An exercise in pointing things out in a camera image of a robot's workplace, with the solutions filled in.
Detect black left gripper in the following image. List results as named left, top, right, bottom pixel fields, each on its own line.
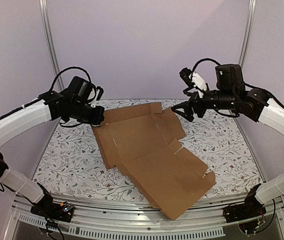
left=70, top=101, right=105, bottom=125

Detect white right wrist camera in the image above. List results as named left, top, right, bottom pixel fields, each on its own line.
left=179, top=67, right=208, bottom=99

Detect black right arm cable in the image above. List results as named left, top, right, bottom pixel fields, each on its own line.
left=191, top=57, right=224, bottom=73

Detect brown cardboard box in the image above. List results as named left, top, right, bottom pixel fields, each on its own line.
left=93, top=102, right=216, bottom=220

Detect floral patterned table mat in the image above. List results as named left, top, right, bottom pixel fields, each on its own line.
left=33, top=110, right=264, bottom=202

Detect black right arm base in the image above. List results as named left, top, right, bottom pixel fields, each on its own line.
left=223, top=183, right=266, bottom=235

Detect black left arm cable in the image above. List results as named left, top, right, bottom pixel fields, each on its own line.
left=48, top=66, right=92, bottom=93

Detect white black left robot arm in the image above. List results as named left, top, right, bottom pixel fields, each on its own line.
left=0, top=76, right=104, bottom=217

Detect right rear aluminium frame post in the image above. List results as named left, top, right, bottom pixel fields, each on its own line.
left=239, top=0, right=257, bottom=68

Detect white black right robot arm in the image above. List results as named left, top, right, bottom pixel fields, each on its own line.
left=171, top=64, right=284, bottom=218

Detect front aluminium rail frame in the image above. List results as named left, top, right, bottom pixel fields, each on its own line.
left=3, top=192, right=284, bottom=240

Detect left rear aluminium frame post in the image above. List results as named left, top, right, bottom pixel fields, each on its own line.
left=38, top=0, right=60, bottom=76

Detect aluminium frame post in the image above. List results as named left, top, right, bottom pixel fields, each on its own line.
left=239, top=0, right=257, bottom=68
left=38, top=0, right=60, bottom=76

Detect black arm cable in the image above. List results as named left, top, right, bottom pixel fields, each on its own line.
left=48, top=66, right=92, bottom=93
left=191, top=57, right=224, bottom=73

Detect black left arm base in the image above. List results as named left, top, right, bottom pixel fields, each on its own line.
left=30, top=183, right=75, bottom=223

